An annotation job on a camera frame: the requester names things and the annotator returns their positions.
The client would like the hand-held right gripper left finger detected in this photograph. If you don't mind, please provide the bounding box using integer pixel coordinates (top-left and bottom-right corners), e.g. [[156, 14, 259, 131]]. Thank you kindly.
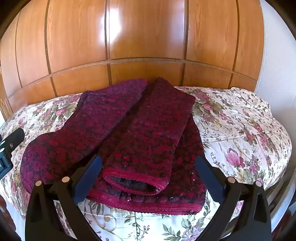
[[25, 155, 102, 241]]

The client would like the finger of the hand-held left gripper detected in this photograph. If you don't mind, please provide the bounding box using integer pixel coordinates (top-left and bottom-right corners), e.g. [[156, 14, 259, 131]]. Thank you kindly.
[[0, 128, 25, 152]]

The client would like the dark red knit sweater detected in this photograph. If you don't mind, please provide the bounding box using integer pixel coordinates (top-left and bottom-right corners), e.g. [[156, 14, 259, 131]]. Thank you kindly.
[[20, 77, 207, 214]]

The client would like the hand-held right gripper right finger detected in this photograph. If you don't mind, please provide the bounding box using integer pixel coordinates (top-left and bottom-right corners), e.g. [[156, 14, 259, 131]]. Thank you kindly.
[[195, 156, 271, 241]]

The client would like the floral bedspread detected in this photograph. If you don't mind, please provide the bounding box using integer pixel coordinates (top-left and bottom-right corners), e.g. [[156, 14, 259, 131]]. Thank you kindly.
[[0, 86, 292, 241]]

